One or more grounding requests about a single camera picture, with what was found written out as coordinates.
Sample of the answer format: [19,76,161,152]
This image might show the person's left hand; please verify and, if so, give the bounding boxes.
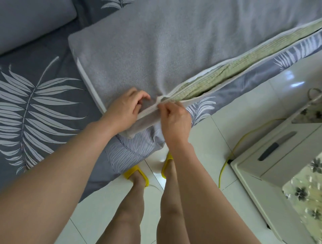
[102,87,151,134]

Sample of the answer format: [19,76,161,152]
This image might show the person's right hand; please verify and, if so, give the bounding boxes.
[158,102,192,149]

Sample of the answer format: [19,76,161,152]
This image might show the grey leaf print pillowcase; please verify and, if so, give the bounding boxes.
[68,0,322,140]

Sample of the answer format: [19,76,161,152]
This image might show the person's left forearm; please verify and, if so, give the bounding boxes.
[0,120,119,244]

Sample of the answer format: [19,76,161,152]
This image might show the person's right forearm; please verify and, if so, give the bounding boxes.
[165,141,262,244]

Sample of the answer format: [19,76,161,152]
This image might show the yellow slipper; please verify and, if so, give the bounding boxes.
[161,152,174,179]
[123,165,149,188]

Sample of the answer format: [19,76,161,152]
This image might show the green woven inner pillow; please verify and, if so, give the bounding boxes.
[166,19,322,102]

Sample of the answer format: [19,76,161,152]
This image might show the grey leaf print bed sheet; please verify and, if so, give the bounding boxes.
[0,0,220,203]

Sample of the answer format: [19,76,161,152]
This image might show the person's right leg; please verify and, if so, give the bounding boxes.
[156,159,192,244]

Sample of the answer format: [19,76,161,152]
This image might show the person's leg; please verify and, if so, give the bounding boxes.
[156,159,192,244]
[96,171,149,244]

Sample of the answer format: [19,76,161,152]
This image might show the person's left leg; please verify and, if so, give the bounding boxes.
[96,171,149,244]

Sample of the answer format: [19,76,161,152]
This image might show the white bedside cabinet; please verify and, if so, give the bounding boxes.
[230,100,322,244]

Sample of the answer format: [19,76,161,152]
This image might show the plain grey pillow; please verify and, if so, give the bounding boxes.
[0,0,77,56]

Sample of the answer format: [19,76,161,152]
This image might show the floral table cover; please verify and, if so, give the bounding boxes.
[282,151,322,244]

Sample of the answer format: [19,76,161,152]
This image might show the yellow cable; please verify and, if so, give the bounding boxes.
[218,118,286,189]

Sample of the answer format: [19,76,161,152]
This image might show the dark grey drawer handle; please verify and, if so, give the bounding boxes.
[258,131,297,161]

